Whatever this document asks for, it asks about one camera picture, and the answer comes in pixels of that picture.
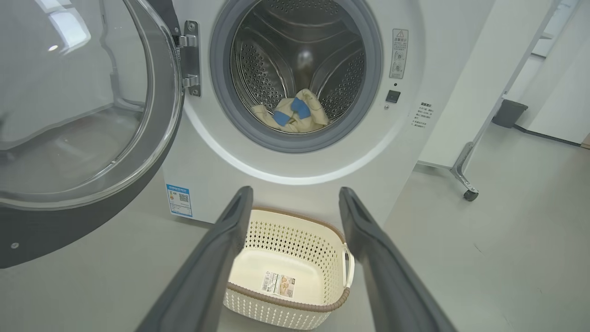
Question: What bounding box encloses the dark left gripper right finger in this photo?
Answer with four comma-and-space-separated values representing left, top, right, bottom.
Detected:
339, 186, 457, 332

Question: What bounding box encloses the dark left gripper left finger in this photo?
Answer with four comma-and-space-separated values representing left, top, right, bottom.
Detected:
136, 186, 254, 332

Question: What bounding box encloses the dark round washer door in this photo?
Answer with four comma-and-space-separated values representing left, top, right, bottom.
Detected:
0, 0, 185, 269

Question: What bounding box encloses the cream garment with blue trim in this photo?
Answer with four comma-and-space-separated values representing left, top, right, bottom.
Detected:
283, 89, 330, 134
251, 98, 295, 133

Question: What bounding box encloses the white washing machine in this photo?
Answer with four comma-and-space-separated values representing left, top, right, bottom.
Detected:
161, 0, 496, 231

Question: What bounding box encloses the metal door hinge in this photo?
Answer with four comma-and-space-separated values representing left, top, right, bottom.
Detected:
177, 20, 202, 97

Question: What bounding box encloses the paper basket label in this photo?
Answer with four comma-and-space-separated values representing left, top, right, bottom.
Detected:
262, 271, 296, 298

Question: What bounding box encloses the blue energy label sticker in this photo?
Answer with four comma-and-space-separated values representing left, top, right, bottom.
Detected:
166, 184, 193, 218

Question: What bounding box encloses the cream perforated laundry basket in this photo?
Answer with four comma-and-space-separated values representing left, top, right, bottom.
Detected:
223, 207, 355, 331

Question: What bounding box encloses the dark grey floor bin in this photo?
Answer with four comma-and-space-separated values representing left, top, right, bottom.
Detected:
492, 99, 529, 129

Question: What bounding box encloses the white rolling partition stand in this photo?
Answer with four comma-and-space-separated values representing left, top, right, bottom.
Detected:
417, 0, 581, 202

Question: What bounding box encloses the grey warning sticker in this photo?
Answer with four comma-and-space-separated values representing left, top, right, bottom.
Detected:
389, 29, 409, 79

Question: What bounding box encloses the black floor cable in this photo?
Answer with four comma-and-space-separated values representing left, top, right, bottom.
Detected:
513, 124, 582, 148

